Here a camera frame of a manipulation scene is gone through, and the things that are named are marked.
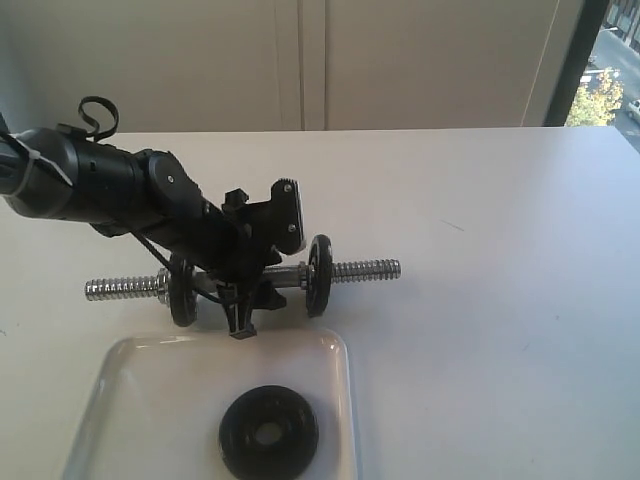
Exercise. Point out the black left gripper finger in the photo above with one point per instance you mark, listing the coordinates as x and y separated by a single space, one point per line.
237 301
266 296

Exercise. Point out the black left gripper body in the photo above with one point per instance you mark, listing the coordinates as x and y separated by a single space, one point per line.
235 241

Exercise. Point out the chrome dumbbell bar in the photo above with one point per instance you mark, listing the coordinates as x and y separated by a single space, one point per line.
282 276

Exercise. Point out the black weight plate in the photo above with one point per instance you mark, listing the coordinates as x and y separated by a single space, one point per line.
182 298
269 432
319 279

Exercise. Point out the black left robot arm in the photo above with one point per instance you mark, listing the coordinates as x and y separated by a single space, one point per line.
70 174

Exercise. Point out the white plastic tray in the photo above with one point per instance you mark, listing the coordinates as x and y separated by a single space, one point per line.
158 402

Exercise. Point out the black window frame post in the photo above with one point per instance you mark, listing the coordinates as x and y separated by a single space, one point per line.
583 38

